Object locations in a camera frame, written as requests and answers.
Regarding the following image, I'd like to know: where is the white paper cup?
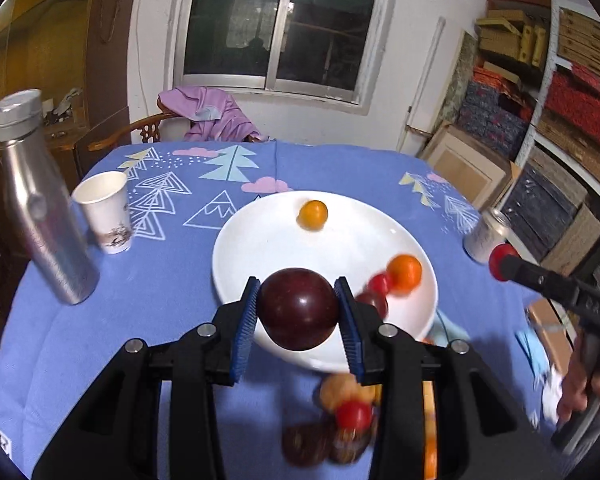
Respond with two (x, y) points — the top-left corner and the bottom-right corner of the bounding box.
(71, 171), (132, 255)

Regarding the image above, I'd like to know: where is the large dark purple plum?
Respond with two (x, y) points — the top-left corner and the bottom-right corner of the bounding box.
(256, 267), (340, 352)

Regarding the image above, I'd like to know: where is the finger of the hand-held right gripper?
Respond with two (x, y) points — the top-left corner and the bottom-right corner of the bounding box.
(500, 254), (588, 306)

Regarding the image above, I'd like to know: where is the wooden chair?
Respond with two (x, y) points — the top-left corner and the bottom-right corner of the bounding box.
(74, 94), (268, 183)

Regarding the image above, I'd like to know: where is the small yellow-orange tomato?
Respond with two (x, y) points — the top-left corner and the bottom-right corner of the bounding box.
(297, 200), (329, 231)

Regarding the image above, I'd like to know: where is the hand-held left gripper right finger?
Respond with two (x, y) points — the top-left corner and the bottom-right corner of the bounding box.
(334, 276), (566, 480)

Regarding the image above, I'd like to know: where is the blue face mask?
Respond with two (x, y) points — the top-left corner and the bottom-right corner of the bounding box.
(515, 329), (553, 378)

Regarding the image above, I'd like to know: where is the purple cloth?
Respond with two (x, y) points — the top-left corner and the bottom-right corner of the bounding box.
(159, 86), (271, 143)

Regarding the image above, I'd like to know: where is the small brown cardboard box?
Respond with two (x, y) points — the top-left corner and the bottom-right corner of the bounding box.
(527, 297), (583, 376)

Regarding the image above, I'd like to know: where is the stainless steel bottle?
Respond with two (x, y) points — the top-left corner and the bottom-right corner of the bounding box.
(0, 89), (101, 306)

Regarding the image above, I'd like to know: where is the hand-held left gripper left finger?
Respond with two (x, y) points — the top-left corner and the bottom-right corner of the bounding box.
(32, 276), (262, 480)

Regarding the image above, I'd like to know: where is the blue printed tablecloth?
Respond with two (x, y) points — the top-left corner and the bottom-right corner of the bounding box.
(0, 140), (571, 480)

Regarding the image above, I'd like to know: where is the white plate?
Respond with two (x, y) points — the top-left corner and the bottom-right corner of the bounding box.
(211, 190), (439, 373)

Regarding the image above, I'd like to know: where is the stack of patterned boxes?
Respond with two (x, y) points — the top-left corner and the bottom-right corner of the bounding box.
(457, 0), (600, 276)

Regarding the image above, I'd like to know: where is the white metal shelf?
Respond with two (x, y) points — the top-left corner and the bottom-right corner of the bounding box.
(517, 2), (600, 206)

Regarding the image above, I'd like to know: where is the sliding glass window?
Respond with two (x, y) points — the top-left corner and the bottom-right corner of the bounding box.
(166, 0), (398, 116)

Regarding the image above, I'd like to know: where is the white drink can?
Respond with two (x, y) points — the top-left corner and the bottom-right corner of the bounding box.
(463, 208), (514, 265)

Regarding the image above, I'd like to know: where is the large orange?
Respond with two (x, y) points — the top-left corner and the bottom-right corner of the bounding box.
(386, 254), (424, 296)

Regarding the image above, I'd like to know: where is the patterned leaning panel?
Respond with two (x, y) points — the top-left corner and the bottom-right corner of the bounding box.
(432, 30), (481, 133)

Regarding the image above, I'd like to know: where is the red cherry tomato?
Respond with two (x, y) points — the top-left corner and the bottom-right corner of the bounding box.
(488, 242), (521, 283)
(367, 272), (393, 295)
(334, 400), (374, 432)

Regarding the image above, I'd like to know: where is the small orange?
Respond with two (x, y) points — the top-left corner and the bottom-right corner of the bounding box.
(422, 381), (439, 480)

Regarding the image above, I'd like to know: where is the dark purple passion fruit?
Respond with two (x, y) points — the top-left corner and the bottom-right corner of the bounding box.
(355, 291), (389, 318)
(281, 425), (333, 466)

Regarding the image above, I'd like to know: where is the person's right hand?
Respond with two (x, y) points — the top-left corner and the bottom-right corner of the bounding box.
(556, 335), (600, 424)

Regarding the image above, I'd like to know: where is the white tissue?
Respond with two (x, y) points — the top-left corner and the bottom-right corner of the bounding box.
(539, 367), (567, 428)

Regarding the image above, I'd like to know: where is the wooden glass cabinet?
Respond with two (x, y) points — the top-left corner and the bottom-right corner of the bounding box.
(0, 0), (146, 171)

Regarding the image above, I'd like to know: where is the white wall trunking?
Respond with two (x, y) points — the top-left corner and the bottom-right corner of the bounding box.
(404, 16), (447, 133)

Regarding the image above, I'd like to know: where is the small tan round fruit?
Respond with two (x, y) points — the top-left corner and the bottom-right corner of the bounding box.
(319, 372), (376, 411)

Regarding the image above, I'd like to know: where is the dark wrinkled passion fruit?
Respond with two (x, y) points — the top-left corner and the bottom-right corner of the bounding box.
(329, 429), (372, 465)

